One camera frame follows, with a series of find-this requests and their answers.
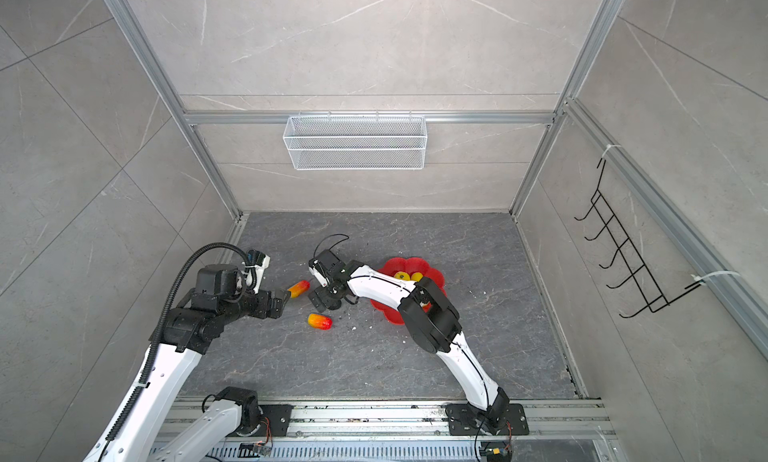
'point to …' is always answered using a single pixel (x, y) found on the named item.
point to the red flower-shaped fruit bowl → (412, 266)
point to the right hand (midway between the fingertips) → (327, 293)
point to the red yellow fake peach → (299, 288)
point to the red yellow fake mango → (319, 321)
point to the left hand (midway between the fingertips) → (270, 283)
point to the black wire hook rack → (654, 300)
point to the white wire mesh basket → (356, 142)
